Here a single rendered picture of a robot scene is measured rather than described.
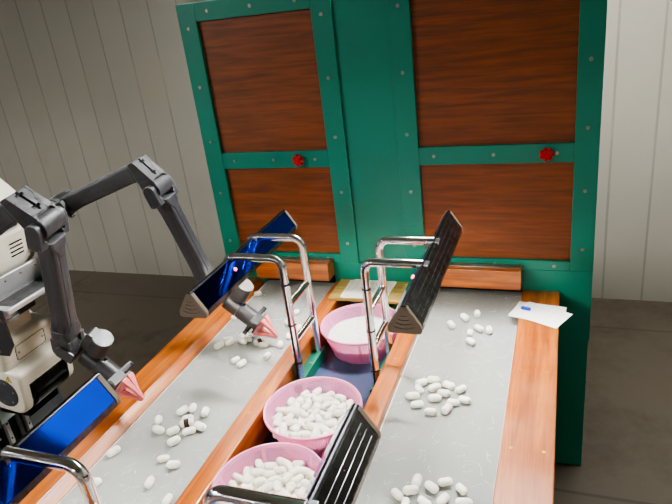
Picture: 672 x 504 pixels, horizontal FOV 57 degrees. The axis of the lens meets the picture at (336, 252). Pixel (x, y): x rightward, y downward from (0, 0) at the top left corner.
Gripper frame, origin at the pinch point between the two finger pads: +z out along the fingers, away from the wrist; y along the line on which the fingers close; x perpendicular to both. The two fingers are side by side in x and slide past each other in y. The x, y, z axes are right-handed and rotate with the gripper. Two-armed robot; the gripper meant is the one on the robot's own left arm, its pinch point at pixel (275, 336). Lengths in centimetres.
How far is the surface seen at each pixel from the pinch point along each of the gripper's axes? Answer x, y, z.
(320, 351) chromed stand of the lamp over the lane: -4.0, 2.5, 14.6
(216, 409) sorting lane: 4.5, -34.2, -0.2
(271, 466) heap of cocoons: -11, -51, 20
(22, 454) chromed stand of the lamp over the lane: -29, -95, -19
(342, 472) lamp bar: -60, -84, 24
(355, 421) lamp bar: -60, -73, 23
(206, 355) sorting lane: 15.7, -9.8, -14.3
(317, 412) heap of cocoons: -13.4, -29.7, 22.4
